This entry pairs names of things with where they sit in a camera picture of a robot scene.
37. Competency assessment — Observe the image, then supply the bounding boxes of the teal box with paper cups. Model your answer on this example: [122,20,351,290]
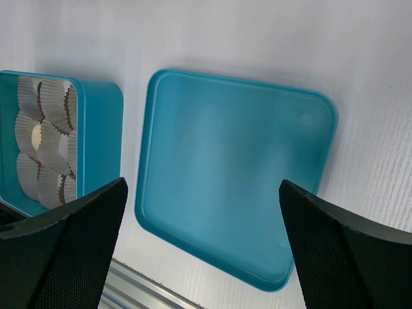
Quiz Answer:
[1,71,124,216]

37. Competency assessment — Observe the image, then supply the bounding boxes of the teal box lid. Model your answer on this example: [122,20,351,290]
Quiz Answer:
[135,69,338,292]

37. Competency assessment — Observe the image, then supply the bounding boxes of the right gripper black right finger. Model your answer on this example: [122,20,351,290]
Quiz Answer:
[279,180,411,308]

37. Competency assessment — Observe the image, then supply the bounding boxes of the aluminium mounting rail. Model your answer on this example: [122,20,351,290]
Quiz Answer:
[98,259,201,308]

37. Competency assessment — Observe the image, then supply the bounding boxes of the white oval chocolate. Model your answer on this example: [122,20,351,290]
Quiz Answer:
[31,124,42,151]

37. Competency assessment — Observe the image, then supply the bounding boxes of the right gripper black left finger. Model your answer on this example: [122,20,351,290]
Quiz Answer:
[1,177,128,308]

